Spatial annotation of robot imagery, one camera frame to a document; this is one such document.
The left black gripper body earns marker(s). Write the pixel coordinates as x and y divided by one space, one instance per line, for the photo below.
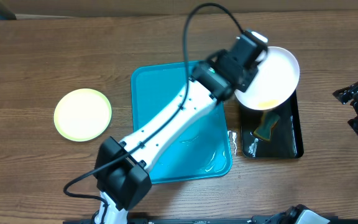
246 82

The white plate top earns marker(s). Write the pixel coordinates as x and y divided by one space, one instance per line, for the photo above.
275 82

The yellow green sponge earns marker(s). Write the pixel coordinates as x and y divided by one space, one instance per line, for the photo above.
267 124

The yellow plate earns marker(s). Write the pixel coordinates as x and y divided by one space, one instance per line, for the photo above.
82 115

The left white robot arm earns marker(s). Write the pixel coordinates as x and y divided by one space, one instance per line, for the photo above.
122 167

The black water tray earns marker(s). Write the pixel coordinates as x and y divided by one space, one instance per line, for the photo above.
286 141

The teal plastic tray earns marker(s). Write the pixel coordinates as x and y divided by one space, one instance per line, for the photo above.
203 150

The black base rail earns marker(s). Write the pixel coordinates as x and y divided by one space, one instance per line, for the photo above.
197 221

